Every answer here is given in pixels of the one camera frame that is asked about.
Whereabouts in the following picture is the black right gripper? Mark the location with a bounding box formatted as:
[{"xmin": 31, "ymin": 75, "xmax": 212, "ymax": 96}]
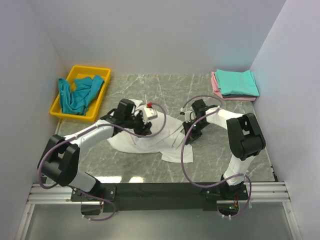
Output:
[{"xmin": 183, "ymin": 118, "xmax": 209, "ymax": 145}]

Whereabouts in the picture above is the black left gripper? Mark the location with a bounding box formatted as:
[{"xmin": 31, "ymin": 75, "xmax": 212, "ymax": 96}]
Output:
[{"xmin": 124, "ymin": 109, "xmax": 152, "ymax": 138}]

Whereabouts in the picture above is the white t shirt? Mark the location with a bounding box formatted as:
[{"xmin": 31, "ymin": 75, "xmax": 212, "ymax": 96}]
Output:
[{"xmin": 107, "ymin": 112, "xmax": 185, "ymax": 163}]

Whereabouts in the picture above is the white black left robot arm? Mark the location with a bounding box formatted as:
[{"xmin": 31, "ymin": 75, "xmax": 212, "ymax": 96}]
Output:
[{"xmin": 37, "ymin": 98, "xmax": 158, "ymax": 201}]

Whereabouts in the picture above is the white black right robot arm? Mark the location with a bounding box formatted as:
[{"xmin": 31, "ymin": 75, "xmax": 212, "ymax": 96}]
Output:
[{"xmin": 180, "ymin": 99, "xmax": 266, "ymax": 200}]

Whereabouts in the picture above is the pink folded t shirt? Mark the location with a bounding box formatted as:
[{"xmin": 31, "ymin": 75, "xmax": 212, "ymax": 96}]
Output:
[{"xmin": 211, "ymin": 71, "xmax": 257, "ymax": 102}]

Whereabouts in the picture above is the turquoise folded t shirt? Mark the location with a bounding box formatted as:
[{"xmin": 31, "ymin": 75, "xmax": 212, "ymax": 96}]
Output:
[{"xmin": 214, "ymin": 69, "xmax": 260, "ymax": 97}]

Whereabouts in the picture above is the teal crumpled t shirt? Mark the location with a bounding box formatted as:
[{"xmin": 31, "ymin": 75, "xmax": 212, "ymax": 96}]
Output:
[{"xmin": 58, "ymin": 75, "xmax": 104, "ymax": 116}]

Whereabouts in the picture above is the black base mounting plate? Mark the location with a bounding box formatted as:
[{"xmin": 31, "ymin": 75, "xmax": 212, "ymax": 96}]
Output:
[{"xmin": 69, "ymin": 181, "xmax": 250, "ymax": 217}]

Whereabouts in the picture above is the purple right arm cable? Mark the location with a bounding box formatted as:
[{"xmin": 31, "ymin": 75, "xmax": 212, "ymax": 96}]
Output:
[{"xmin": 179, "ymin": 94, "xmax": 252, "ymax": 219}]

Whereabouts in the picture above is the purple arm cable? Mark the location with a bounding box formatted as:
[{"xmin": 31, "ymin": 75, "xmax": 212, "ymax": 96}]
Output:
[
  {"xmin": 36, "ymin": 101, "xmax": 168, "ymax": 223},
  {"xmin": 179, "ymin": 94, "xmax": 252, "ymax": 219}
]

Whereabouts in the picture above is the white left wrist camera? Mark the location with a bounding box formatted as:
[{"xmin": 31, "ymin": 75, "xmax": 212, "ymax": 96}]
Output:
[{"xmin": 142, "ymin": 102, "xmax": 158, "ymax": 123}]

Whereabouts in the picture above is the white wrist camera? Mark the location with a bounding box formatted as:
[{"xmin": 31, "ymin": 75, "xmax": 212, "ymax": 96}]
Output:
[
  {"xmin": 180, "ymin": 107, "xmax": 197, "ymax": 123},
  {"xmin": 142, "ymin": 102, "xmax": 158, "ymax": 123}
]

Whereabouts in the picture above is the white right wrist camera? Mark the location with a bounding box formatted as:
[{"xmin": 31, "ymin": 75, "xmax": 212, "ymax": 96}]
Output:
[{"xmin": 180, "ymin": 107, "xmax": 197, "ymax": 123}]

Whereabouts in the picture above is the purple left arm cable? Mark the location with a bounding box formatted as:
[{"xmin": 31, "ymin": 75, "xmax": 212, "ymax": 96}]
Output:
[{"xmin": 36, "ymin": 101, "xmax": 168, "ymax": 223}]

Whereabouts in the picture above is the aluminium rail frame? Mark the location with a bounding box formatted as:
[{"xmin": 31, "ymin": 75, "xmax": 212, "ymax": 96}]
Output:
[{"xmin": 15, "ymin": 182, "xmax": 303, "ymax": 240}]

